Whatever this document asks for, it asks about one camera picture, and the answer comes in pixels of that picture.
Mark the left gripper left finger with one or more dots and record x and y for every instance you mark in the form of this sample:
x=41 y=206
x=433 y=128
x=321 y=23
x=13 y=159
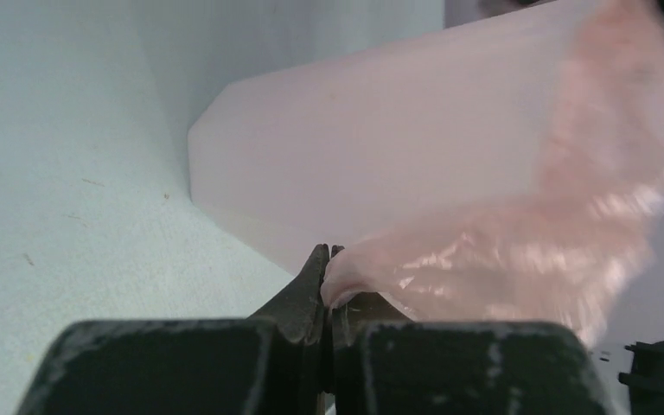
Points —
x=267 y=363

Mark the white paper trash bin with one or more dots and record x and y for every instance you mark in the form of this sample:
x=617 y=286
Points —
x=334 y=151

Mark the pink plastic trash bag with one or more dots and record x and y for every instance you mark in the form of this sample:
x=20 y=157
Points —
x=566 y=250

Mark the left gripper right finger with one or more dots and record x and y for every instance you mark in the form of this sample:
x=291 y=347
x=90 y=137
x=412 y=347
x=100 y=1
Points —
x=385 y=364

